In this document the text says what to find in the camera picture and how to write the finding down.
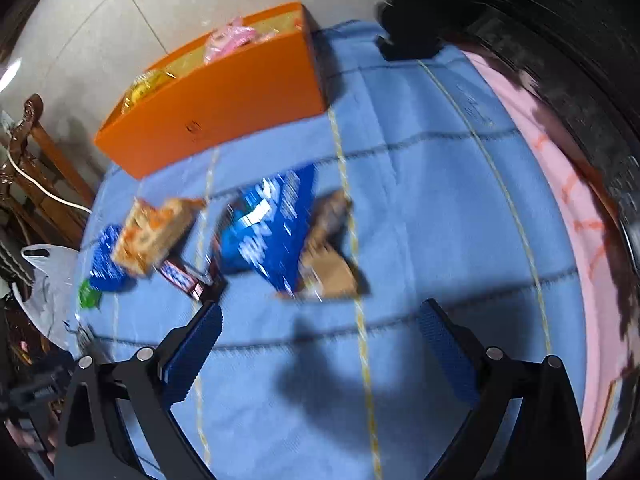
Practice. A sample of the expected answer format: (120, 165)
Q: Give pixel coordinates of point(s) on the dark carved wooden furniture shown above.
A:
(575, 35)

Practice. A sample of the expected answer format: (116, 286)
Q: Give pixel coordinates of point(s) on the small green packet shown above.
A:
(90, 294)

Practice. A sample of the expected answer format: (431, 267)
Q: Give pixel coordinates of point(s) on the black object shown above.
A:
(407, 30)

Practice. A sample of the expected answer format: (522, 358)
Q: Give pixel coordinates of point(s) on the chocolate bar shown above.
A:
(187, 277)

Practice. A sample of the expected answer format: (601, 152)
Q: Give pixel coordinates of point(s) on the orange cardboard box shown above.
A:
(225, 100)

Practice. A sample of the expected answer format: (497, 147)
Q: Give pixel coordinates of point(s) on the pink blanket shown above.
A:
(550, 160)

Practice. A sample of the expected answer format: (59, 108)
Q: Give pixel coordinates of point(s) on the clear pastry packet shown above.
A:
(332, 272)

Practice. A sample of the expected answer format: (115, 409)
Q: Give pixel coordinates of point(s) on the pink snack packet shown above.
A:
(230, 40)

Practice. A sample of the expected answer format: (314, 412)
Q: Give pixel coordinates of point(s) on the blue white print packet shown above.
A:
(107, 260)

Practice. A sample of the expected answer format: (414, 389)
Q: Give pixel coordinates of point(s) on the white plastic bag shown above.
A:
(47, 290)

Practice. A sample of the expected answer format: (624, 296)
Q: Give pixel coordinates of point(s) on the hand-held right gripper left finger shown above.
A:
(192, 355)

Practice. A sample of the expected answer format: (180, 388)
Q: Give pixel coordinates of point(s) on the yellow soft bread packet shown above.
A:
(147, 87)

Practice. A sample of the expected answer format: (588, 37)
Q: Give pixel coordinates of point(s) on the orange striped cake packet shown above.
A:
(150, 232)

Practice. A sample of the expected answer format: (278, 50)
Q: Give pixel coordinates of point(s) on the carved wooden chair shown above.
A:
(35, 180)

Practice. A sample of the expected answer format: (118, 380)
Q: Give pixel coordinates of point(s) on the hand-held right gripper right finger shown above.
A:
(447, 350)

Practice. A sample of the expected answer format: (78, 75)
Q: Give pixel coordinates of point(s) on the large blue snack packet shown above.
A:
(270, 230)

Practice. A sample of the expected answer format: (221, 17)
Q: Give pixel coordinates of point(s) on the blue checked sheet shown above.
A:
(425, 210)

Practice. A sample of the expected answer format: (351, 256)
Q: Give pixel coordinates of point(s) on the walnut cookie packet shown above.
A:
(332, 215)

